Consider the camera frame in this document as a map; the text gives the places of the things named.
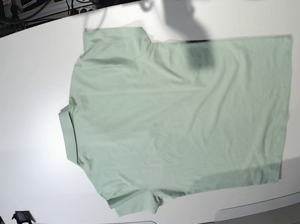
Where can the light green T-shirt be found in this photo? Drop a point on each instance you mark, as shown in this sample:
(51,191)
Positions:
(148,120)

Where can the white power strip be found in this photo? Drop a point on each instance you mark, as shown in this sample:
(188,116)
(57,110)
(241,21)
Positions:
(80,10)

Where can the black clamp on table edge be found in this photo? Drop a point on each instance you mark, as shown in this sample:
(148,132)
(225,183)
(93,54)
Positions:
(23,217)

